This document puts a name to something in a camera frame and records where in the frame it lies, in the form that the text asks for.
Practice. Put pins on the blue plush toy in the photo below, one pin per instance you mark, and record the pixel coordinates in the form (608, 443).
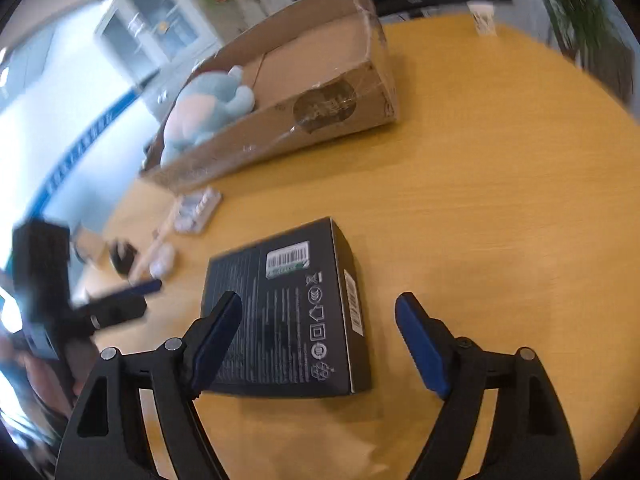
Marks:
(200, 115)

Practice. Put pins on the large cardboard box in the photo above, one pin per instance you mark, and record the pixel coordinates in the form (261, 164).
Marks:
(325, 110)

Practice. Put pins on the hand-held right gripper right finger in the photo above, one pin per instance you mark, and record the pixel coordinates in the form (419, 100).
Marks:
(420, 347)

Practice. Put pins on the tall potted palm plant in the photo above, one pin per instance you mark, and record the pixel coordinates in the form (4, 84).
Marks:
(580, 15)

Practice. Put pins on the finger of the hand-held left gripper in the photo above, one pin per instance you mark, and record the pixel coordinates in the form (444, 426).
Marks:
(120, 311)
(142, 287)

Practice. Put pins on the black product box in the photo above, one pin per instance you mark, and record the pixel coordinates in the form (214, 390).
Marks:
(290, 310)

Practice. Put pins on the silver white phone stand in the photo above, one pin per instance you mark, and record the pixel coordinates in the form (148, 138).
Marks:
(195, 210)

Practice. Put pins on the grey glass-door cabinet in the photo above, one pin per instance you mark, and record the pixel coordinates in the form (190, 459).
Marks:
(150, 15)

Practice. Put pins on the white earbuds case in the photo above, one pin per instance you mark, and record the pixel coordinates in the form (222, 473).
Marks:
(162, 260)

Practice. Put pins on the patterned paper cup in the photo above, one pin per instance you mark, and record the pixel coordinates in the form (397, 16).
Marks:
(482, 19)

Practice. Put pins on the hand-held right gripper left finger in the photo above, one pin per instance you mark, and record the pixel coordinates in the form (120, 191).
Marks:
(220, 342)

